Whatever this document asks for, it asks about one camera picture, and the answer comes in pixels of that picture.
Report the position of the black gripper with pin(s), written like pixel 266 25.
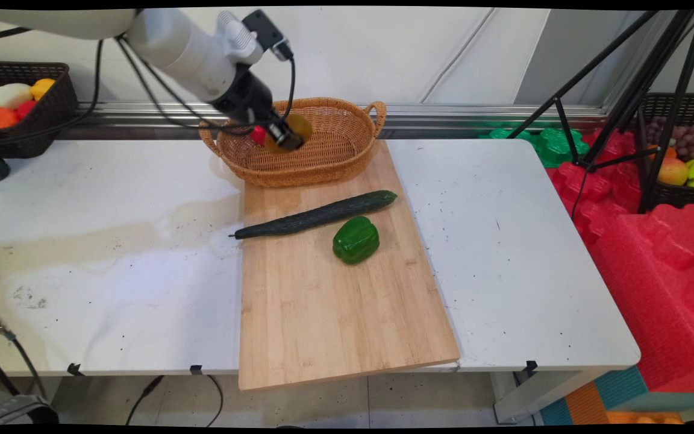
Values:
pixel 244 99

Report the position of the brown kiwi fruit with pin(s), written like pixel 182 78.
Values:
pixel 300 128

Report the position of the red bell pepper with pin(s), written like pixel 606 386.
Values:
pixel 258 136

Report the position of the long dark green cucumber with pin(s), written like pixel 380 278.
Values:
pixel 317 214

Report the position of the green bell pepper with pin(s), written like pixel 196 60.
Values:
pixel 356 240

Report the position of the bamboo cutting board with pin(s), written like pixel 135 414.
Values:
pixel 335 289

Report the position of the black plastic basket with vegetables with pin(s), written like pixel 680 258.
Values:
pixel 52 120

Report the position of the yellow bell pepper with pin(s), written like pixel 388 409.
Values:
pixel 43 88

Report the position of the small red fruit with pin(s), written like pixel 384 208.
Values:
pixel 26 109

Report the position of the black table edge clip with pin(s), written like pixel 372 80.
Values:
pixel 75 369
pixel 531 366
pixel 196 369

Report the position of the pale white melon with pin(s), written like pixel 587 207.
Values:
pixel 8 95

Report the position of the green foam pieces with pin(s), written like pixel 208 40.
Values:
pixel 555 144

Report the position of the black tripod stand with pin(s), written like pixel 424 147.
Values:
pixel 636 96

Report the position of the white table leg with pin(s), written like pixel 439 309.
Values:
pixel 540 395

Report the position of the grey equipment base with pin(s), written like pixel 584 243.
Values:
pixel 15 413

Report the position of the red foam block pile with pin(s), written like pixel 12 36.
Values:
pixel 654 259

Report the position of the peach coloured apple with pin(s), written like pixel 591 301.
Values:
pixel 673 172

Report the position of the purple grape bunch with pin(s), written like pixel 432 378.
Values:
pixel 683 137

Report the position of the black plastic basket with grapes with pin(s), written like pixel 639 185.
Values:
pixel 678 196

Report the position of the teal and orange floor mat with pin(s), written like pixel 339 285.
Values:
pixel 600 401

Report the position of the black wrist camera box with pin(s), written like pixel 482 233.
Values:
pixel 265 33

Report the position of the aluminium wall rail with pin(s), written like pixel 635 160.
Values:
pixel 443 114

